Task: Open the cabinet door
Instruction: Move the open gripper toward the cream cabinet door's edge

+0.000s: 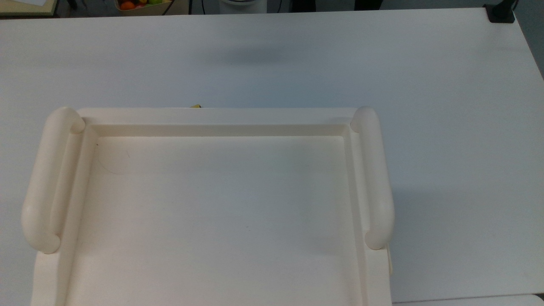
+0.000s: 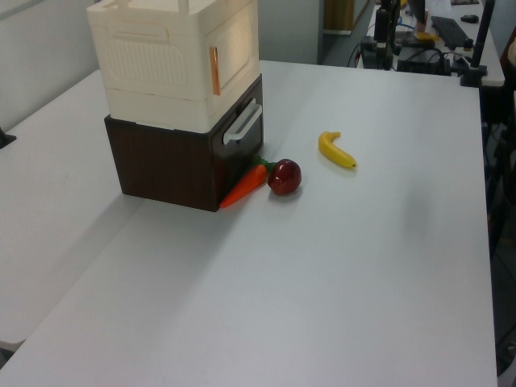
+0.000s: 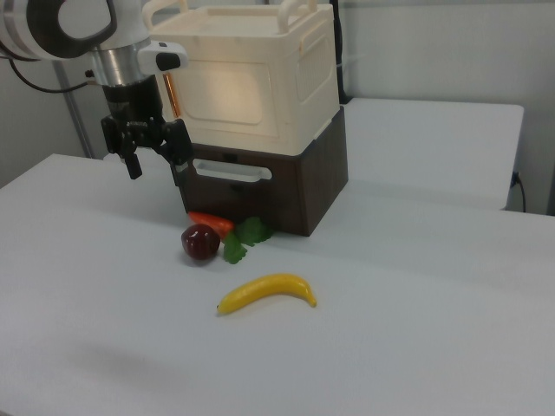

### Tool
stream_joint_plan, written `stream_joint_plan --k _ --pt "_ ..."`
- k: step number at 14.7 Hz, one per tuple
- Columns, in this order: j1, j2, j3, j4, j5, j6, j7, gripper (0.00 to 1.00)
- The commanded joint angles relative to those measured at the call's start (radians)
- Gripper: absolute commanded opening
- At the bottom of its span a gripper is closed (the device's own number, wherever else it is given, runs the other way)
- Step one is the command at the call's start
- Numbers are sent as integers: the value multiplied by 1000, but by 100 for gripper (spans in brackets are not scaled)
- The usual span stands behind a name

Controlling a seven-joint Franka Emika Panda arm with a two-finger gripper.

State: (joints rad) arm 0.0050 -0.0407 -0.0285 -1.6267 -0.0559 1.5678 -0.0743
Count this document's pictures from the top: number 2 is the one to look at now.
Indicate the black electronics box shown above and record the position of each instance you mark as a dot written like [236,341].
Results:
[421,60]

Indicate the orange toy carrot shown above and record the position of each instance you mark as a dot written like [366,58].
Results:
[246,186]

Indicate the thin black stand pole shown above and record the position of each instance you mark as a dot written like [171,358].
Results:
[394,24]

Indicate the black keyboard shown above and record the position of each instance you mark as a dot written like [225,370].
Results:
[448,31]

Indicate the black computer mouse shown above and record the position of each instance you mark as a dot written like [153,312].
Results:
[469,18]

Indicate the red toy apple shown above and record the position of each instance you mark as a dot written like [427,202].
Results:
[284,177]

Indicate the yellow toy banana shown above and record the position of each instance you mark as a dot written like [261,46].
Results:
[332,151]

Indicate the black clamp stand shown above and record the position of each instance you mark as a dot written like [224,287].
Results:
[5,139]

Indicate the cream plastic cabinet box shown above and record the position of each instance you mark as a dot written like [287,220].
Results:
[153,60]

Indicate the white background desk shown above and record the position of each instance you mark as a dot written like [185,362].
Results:
[489,60]

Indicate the yellow object on desk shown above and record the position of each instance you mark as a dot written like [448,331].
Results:
[425,36]

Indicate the black pole with table clamp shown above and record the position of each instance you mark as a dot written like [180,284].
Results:
[479,48]

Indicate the black round knob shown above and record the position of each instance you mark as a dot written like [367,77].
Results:
[467,43]

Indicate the dark brown drawer box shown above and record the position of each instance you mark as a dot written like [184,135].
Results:
[161,165]

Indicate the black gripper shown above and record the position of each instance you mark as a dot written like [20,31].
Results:
[382,24]

